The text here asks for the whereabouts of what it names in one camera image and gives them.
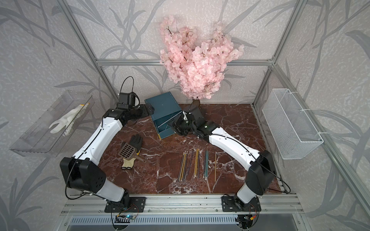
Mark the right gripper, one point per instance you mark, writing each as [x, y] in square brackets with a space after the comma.
[176, 123]

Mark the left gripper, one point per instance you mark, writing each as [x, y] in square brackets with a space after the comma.
[145, 112]

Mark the teal yellow drawer box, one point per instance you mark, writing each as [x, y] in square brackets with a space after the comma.
[163, 104]

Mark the teal top drawer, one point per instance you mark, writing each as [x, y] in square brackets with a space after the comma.
[163, 127]

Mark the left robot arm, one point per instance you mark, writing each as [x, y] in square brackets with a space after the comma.
[81, 171]

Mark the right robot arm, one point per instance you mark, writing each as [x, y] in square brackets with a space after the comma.
[259, 165]

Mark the dark grey pencil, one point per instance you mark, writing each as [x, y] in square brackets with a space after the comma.
[189, 165]

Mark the brown slotted spatula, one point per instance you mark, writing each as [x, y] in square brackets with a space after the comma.
[129, 152]

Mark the pink blossom artificial tree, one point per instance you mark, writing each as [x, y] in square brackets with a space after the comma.
[197, 68]

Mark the white glove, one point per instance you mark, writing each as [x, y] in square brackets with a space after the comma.
[67, 121]

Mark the left circuit board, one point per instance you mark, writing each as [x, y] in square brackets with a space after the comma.
[125, 218]

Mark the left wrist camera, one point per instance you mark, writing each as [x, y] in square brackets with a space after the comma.
[128, 100]

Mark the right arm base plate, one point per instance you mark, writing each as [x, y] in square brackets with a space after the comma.
[234, 204]

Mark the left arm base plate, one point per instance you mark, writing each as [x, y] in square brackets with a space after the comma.
[133, 205]

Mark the clear acrylic wall tray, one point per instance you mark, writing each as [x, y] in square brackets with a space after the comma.
[49, 134]

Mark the white wire mesh basket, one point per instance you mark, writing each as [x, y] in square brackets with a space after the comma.
[293, 131]

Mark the aluminium front rail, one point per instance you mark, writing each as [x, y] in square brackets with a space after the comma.
[187, 204]

